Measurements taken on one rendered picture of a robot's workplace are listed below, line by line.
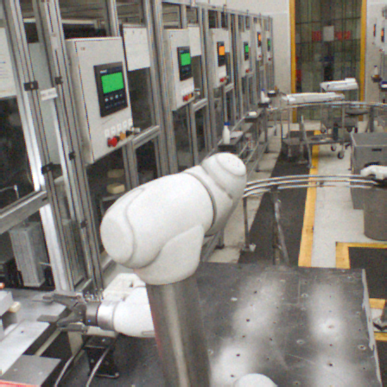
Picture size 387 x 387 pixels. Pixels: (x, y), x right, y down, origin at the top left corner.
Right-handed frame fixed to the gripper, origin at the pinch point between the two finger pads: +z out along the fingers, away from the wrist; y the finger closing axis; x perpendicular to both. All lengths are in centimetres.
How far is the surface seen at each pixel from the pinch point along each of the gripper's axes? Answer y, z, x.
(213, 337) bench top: -32, -43, -37
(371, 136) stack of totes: -37, -129, -410
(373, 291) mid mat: -99, -116, -191
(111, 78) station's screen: 64, 1, -70
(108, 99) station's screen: 56, 1, -65
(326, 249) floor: -100, -83, -257
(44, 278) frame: -6.8, 20.5, -28.7
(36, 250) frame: 5.6, 20.5, -27.6
